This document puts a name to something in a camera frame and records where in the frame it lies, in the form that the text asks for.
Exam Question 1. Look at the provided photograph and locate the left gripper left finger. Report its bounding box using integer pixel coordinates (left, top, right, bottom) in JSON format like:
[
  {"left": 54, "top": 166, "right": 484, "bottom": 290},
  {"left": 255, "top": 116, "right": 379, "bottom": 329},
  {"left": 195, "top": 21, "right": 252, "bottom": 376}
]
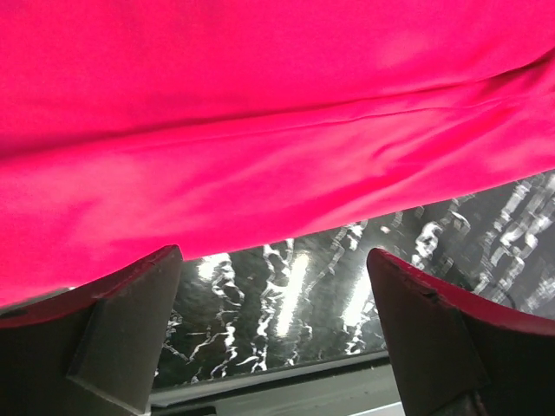
[{"left": 1, "top": 245, "right": 183, "bottom": 415}]

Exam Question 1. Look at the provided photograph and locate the pink t shirt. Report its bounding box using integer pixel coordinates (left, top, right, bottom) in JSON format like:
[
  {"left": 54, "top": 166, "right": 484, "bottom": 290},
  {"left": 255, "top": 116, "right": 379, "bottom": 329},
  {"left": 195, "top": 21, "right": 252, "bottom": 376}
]
[{"left": 1, "top": 1, "right": 554, "bottom": 306}]

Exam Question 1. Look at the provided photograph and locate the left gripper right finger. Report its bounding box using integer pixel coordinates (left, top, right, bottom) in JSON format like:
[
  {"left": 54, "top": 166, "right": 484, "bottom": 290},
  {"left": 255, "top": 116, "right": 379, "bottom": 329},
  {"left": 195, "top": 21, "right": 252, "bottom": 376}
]
[{"left": 367, "top": 248, "right": 554, "bottom": 415}]

